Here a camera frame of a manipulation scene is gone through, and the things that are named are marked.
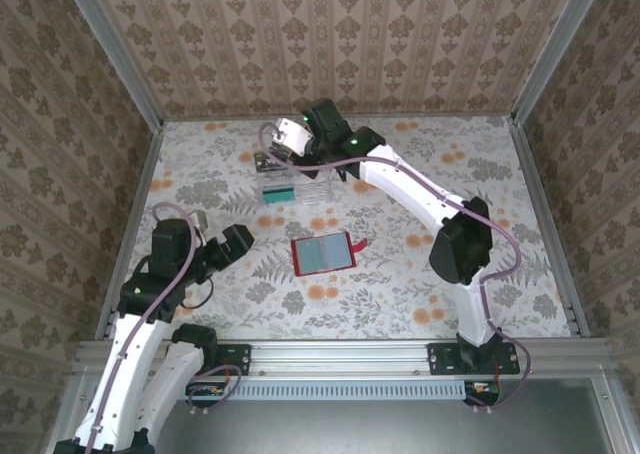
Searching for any teal card with dark stripe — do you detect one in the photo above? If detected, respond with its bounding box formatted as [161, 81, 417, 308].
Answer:
[261, 186, 297, 210]

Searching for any red card holder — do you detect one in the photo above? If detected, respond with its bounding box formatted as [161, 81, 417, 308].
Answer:
[290, 232, 369, 278]

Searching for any black card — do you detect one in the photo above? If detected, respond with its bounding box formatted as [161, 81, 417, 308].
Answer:
[253, 152, 289, 176]

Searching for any clear acrylic card organizer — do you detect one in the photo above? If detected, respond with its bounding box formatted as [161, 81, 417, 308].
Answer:
[253, 151, 335, 210]

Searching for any teal blue card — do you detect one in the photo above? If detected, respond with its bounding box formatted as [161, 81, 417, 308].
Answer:
[297, 238, 325, 274]

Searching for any light blue card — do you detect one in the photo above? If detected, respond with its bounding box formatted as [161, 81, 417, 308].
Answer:
[323, 235, 352, 270]

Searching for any grey metal sheet panel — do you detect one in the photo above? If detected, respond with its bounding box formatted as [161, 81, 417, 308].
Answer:
[149, 398, 619, 454]

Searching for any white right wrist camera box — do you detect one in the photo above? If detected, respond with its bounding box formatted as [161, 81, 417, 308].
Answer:
[271, 117, 317, 156]

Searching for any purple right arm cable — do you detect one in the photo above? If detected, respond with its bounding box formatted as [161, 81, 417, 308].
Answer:
[258, 122, 532, 416]

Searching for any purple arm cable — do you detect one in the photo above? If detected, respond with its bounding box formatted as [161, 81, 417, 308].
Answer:
[84, 201, 242, 454]
[258, 122, 532, 416]

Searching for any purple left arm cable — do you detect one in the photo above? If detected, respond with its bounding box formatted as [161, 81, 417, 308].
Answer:
[84, 201, 242, 454]

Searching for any thin black left gripper cable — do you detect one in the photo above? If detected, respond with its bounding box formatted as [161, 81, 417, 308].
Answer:
[177, 276, 216, 310]

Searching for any aluminium table side rail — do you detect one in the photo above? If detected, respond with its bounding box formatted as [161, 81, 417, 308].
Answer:
[509, 118, 592, 339]
[94, 123, 165, 341]

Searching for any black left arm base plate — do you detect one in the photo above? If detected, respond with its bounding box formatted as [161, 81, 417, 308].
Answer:
[199, 342, 252, 378]

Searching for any aluminium table end rail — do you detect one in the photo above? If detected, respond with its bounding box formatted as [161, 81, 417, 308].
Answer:
[160, 113, 517, 124]

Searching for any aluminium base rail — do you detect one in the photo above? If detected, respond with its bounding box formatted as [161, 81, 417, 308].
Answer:
[74, 338, 615, 376]

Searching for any aluminium lower frame bar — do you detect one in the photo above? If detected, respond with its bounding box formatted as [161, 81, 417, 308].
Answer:
[592, 368, 634, 454]
[49, 373, 91, 445]

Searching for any grey slotted cable duct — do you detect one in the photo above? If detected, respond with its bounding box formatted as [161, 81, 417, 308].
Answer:
[187, 379, 471, 403]

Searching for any aluminium frame post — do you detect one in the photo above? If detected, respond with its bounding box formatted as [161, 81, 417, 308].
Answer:
[58, 0, 165, 129]
[509, 0, 610, 125]

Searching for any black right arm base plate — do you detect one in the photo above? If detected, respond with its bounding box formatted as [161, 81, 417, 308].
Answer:
[427, 342, 522, 377]

